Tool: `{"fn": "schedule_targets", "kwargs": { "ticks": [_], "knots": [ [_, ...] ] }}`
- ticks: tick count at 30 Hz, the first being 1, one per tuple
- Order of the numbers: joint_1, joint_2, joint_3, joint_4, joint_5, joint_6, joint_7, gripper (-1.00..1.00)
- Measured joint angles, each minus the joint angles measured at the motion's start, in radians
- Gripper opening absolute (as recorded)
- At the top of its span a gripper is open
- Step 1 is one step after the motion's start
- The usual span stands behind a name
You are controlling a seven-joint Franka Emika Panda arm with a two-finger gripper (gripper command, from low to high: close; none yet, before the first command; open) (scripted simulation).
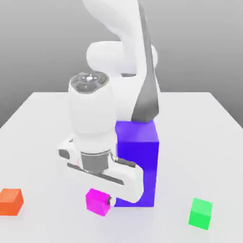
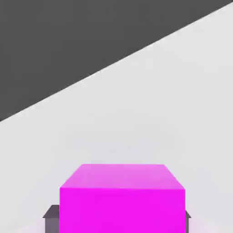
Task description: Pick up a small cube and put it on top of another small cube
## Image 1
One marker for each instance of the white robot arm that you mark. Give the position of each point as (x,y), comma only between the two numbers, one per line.
(91,117)

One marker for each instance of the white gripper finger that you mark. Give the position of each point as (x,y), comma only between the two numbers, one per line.
(112,201)

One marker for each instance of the small green cube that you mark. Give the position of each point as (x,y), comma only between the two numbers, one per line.
(200,213)

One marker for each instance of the small magenta cube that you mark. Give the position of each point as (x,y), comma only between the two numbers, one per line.
(96,203)

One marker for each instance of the large blue box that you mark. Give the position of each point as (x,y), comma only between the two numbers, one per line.
(138,157)

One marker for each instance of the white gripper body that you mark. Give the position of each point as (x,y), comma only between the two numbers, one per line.
(131,182)

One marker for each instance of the small orange cube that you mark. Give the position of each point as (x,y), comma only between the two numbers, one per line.
(10,202)

